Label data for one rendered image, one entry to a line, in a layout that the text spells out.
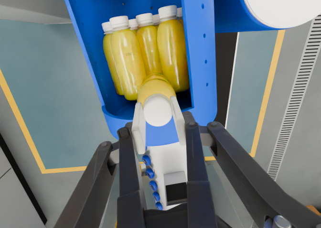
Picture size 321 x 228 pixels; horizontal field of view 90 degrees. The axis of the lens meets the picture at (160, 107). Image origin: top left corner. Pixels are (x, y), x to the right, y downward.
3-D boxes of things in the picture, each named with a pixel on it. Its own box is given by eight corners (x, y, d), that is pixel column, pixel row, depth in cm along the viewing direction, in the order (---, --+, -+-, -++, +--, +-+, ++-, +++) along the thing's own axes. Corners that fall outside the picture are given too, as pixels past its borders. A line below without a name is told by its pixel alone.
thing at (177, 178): (164, 178, 76) (167, 210, 62) (162, 171, 75) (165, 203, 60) (185, 174, 76) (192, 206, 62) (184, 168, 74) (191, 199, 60)
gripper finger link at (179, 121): (176, 122, 15) (184, 120, 15) (169, 96, 21) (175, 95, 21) (180, 147, 16) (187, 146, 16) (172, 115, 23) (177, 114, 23)
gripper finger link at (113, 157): (135, 161, 14) (103, 168, 14) (138, 131, 19) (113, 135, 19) (132, 148, 14) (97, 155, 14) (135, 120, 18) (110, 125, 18)
